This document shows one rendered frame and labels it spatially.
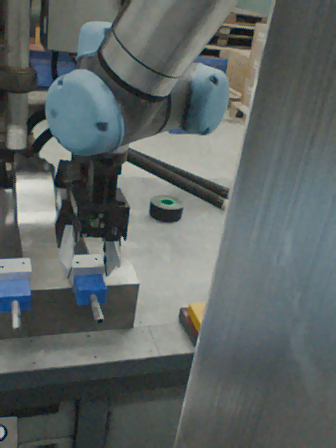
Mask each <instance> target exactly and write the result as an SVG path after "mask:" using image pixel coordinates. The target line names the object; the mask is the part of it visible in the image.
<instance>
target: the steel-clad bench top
mask: <svg viewBox="0 0 336 448"><path fill-rule="evenodd" d="M117 188H120V189H121V191H122V193H123V195H124V197H125V198H126V199H127V201H128V203H129V205H130V207H131V209H130V217H129V224H128V232H127V241H124V240H123V238H122V237H121V245H122V247H123V249H124V251H125V253H126V255H128V258H129V260H130V262H131V263H132V266H133V268H134V270H135V272H136V277H137V279H138V281H139V283H140V284H139V291H138V298H137V305H136V318H135V325H134V327H133V328H122V329H112V330H101V331H90V332H79V333H69V334H57V335H47V336H36V337H25V338H14V339H4V340H0V375H2V374H10V373H19V372H28V371H37V370H46V369H54V368H63V367H69V368H72V367H80V366H89V365H97V364H106V363H115V362H123V361H133V360H141V359H150V358H158V357H159V356H160V357H167V356H176V355H184V354H193V353H195V349H196V347H194V346H193V344H192V342H191V340H190V338H189V336H188V334H187V332H186V330H185V328H184V326H182V324H181V322H180V320H179V308H180V307H188V306H189V304H190V303H202V302H206V298H207V293H208V289H209V284H210V281H211V276H212V272H213V267H214V263H215V259H216V254H217V250H218V245H219V241H220V237H221V233H222V224H223V220H224V216H225V211H226V208H225V210H224V211H223V210H222V209H220V208H218V207H216V206H214V205H212V204H210V203H208V202H206V201H204V200H202V199H199V198H197V197H195V196H193V195H191V194H189V193H187V192H185V191H183V190H181V189H179V188H178V187H177V186H175V185H173V184H171V183H169V182H167V181H165V180H163V179H161V178H159V177H118V179H117ZM159 195H166V196H172V197H175V198H178V199H180V200H181V201H182V202H183V204H184V206H183V211H182V217H181V220H179V221H176V222H163V221H159V220H155V219H153V218H152V217H151V216H150V214H149V210H150V203H151V199H152V198H153V197H155V196H159Z"/></svg>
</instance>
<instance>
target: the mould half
mask: <svg viewBox="0 0 336 448"><path fill-rule="evenodd" d="M15 174H16V178H17V207H18V221H19V231H20V238H21V243H22V250H23V258H24V259H29V261H30V267H31V285H32V287H30V295H31V297H30V310H24V311H20V313H21V325H22V327H21V329H20V330H19V331H15V330H14V329H13V328H12V317H11V311H9V312H0V340H4V339H14V338H25V337H36V336H47V335H57V334H69V333H79V332H90V331H101V330H112V329H122V328H133V327H134V325H135V318H136V305H137V298H138V291H139V284H140V283H139V281H138V279H137V277H136V272H135V270H134V268H133V266H132V263H131V262H130V260H129V258H128V255H126V253H125V251H124V249H123V247H122V245H121V249H120V252H119V256H120V260H121V267H120V268H118V267H117V266H116V265H115V266H114V270H113V271H112V273H111V275H110V276H109V277H106V274H105V272H104V282H105V284H106V286H107V297H106V303H105V304H100V305H99V306H100V309H101V312H102V315H103V318H104V322H103V323H102V324H100V325H97V324H96V323H95V320H94V317H93V310H92V307H91V305H77V304H76V300H75V297H74V295H72V284H70V283H69V279H66V277H65V276H64V274H63V272H62V269H61V266H60V262H59V256H58V250H57V243H56V237H55V230H54V218H55V215H56V210H55V200H54V191H53V183H52V176H51V173H50V171H48V170H45V169H40V168H22V169H18V170H16V171H15ZM84 241H85V242H86V245H87V247H88V250H89V253H90V255H101V258H102V260H104V255H105V254H104V252H103V245H104V241H102V239H101V238H93V237H88V238H84Z"/></svg>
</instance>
